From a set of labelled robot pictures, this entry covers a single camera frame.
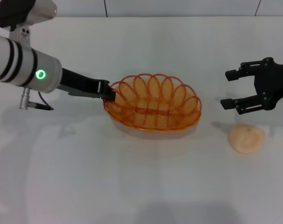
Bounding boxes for orange wire basket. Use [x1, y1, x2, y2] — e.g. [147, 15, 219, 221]
[103, 73, 202, 132]

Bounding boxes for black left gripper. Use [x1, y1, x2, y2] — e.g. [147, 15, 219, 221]
[56, 67, 116, 102]

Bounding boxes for pale round bread bun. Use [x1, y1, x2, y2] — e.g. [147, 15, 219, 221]
[228, 124, 266, 154]

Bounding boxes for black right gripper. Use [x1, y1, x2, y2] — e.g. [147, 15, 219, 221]
[220, 56, 283, 115]

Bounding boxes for left arm connector with cable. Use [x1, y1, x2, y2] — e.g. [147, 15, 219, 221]
[19, 87, 55, 111]

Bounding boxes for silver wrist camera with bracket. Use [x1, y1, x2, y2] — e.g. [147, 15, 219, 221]
[0, 0, 58, 45]

